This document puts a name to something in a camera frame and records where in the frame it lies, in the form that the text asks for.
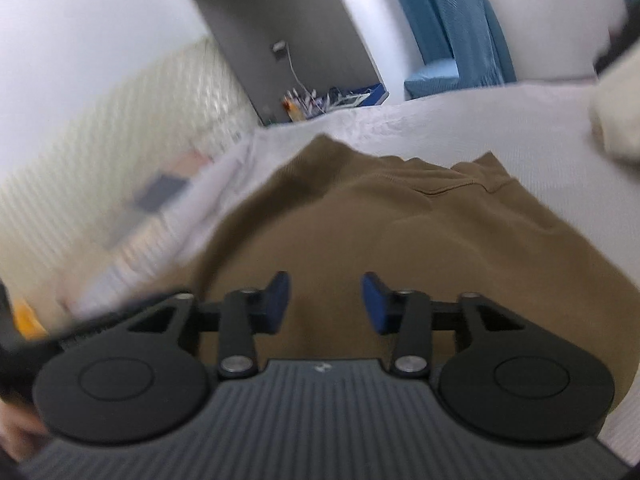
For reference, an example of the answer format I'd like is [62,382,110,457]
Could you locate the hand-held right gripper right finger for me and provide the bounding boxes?
[361,271,521,380]

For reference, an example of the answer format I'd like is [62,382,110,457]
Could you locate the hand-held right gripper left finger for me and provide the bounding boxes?
[127,271,292,380]

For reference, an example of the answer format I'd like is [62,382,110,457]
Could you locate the brown hoodie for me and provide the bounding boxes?
[150,133,640,411]

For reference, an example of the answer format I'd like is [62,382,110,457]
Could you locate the person's left hand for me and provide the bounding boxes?
[0,401,49,462]

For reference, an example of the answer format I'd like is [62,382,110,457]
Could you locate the white quilt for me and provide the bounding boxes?
[65,135,282,317]

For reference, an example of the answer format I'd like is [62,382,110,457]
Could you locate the checked pillow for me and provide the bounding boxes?
[107,150,217,252]

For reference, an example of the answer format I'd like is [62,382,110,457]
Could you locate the cluster of small bottles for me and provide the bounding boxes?
[280,87,351,122]

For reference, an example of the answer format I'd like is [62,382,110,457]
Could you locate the blue covered seat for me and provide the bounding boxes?
[403,57,462,102]

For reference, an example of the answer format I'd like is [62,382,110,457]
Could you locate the cream quilted headboard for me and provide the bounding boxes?
[0,35,262,302]

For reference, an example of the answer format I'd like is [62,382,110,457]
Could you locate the grey wardrobe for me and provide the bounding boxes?
[192,0,387,127]

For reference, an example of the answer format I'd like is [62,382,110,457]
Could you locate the blue curtain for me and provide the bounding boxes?
[379,0,519,102]

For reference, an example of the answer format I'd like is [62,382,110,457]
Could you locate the cream garment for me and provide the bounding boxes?
[589,45,640,177]

